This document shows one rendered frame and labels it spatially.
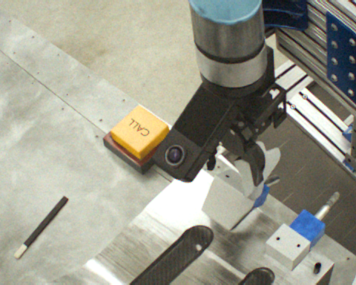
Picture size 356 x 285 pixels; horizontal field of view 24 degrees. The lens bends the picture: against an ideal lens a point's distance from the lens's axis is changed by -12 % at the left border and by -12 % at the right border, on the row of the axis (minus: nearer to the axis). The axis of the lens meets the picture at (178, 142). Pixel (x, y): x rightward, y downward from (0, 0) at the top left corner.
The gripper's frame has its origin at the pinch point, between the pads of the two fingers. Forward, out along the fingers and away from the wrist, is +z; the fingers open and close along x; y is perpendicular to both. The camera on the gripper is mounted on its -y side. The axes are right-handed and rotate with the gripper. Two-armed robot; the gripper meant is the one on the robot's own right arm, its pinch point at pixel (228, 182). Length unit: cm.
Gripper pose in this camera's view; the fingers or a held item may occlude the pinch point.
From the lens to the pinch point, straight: 110.0
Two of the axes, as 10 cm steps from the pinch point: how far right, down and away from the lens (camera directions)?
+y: 6.8, -6.3, 3.8
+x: -7.3, -5.1, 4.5
